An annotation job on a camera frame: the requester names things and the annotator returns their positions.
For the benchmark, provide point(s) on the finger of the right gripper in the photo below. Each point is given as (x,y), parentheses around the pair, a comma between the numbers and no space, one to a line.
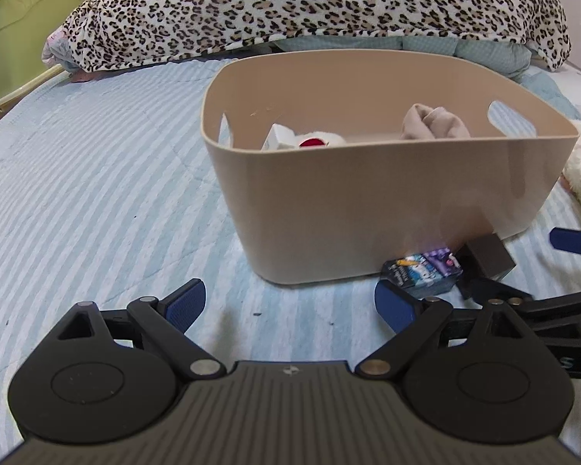
(543,314)
(566,240)

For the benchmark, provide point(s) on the white medicine box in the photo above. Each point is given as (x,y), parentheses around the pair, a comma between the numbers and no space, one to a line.
(279,137)

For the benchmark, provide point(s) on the pink floral pillow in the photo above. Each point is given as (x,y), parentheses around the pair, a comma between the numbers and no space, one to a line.
(57,51)

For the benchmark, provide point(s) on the striped light blue bedsheet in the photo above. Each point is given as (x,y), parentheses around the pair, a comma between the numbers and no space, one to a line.
(107,193)

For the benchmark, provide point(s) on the white chicken plush toy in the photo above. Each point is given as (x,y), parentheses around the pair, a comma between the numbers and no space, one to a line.
(318,139)

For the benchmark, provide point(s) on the black cube box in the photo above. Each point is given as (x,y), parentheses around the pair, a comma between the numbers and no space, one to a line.
(485,257)

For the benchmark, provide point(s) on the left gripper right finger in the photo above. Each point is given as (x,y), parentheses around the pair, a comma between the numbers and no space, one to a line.
(416,324)

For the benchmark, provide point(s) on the beige plastic storage basket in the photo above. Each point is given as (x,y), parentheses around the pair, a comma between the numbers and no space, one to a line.
(323,213)

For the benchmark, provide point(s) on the green plastic storage bin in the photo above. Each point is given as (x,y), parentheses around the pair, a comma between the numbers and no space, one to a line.
(24,28)

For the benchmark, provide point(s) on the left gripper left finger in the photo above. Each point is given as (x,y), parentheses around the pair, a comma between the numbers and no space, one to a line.
(163,325)

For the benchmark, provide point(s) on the beige cloth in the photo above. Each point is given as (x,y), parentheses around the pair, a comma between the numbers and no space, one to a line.
(423,122)

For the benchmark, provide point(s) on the leopard print blanket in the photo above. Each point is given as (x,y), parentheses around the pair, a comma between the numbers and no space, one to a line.
(112,35)

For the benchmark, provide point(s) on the teal quilted duvet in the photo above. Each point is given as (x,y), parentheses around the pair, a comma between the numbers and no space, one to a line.
(507,59)

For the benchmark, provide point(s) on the dark colourful small box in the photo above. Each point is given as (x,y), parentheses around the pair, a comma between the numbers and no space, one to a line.
(426,274)

